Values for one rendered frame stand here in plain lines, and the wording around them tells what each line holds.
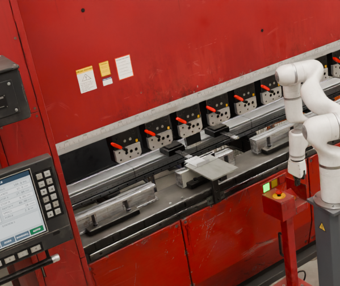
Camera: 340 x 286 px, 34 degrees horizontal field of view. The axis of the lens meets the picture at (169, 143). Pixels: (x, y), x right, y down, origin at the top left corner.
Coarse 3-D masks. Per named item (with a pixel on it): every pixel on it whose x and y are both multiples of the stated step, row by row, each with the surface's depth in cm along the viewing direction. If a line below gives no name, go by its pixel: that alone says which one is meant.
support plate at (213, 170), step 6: (210, 156) 320; (210, 162) 312; (216, 162) 311; (222, 162) 310; (192, 168) 309; (198, 168) 308; (204, 168) 307; (210, 168) 306; (216, 168) 304; (222, 168) 303; (228, 168) 302; (234, 168) 301; (204, 174) 300; (210, 174) 299; (216, 174) 298; (222, 174) 297
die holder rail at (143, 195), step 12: (132, 192) 301; (144, 192) 303; (108, 204) 293; (120, 204) 296; (132, 204) 301; (144, 204) 304; (84, 216) 286; (96, 216) 290; (108, 216) 294; (84, 228) 288
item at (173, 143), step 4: (172, 144) 336; (176, 144) 335; (180, 144) 335; (160, 148) 338; (164, 148) 336; (168, 148) 332; (172, 148) 333; (176, 148) 333; (180, 148) 335; (184, 148) 336; (160, 152) 340; (164, 152) 335; (168, 152) 331; (172, 152) 332; (176, 152) 332; (180, 152) 331; (168, 156) 333; (184, 156) 325; (188, 156) 324; (192, 156) 323
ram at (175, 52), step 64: (64, 0) 250; (128, 0) 267; (192, 0) 287; (256, 0) 309; (320, 0) 335; (64, 64) 258; (192, 64) 297; (256, 64) 321; (64, 128) 266; (128, 128) 285
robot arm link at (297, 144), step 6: (294, 132) 292; (300, 132) 292; (294, 138) 291; (300, 138) 291; (294, 144) 293; (300, 144) 292; (306, 144) 294; (294, 150) 295; (300, 150) 294; (294, 156) 296; (300, 156) 296
